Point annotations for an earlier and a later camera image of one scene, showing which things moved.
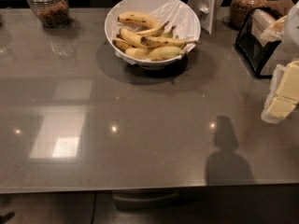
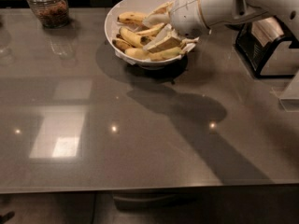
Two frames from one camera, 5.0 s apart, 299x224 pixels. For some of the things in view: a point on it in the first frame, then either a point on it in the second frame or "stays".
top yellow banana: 135,17 stays
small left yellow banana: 122,46 stays
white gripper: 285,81 → 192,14
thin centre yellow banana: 152,32 stays
